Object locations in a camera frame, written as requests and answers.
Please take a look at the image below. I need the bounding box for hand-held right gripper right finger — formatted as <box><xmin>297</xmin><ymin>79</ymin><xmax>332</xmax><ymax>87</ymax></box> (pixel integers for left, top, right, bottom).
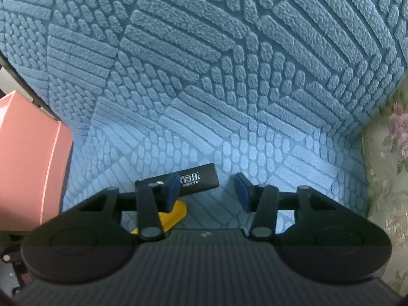
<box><xmin>234</xmin><ymin>172</ymin><xmax>322</xmax><ymax>240</ymax></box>

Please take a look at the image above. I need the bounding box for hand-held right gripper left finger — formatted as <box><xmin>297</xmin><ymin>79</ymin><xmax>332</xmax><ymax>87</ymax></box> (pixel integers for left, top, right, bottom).
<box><xmin>76</xmin><ymin>172</ymin><xmax>181</xmax><ymax>242</ymax></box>

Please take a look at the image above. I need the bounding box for yellow handled screwdriver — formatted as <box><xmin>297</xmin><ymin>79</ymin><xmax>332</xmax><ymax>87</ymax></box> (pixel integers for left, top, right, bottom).
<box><xmin>131</xmin><ymin>199</ymin><xmax>188</xmax><ymax>235</ymax></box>

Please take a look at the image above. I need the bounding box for small black printed box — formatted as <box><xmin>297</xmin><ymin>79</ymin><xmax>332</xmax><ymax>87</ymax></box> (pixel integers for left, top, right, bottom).
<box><xmin>134</xmin><ymin>162</ymin><xmax>220</xmax><ymax>196</ymax></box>

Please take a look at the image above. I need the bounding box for pink cardboard box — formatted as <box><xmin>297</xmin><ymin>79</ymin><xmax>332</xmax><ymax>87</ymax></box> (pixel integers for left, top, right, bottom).
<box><xmin>0</xmin><ymin>90</ymin><xmax>74</xmax><ymax>232</ymax></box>

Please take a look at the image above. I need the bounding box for blue textured chair cover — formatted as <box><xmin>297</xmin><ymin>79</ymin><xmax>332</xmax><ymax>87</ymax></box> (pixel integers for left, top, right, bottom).
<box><xmin>0</xmin><ymin>0</ymin><xmax>408</xmax><ymax>231</ymax></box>

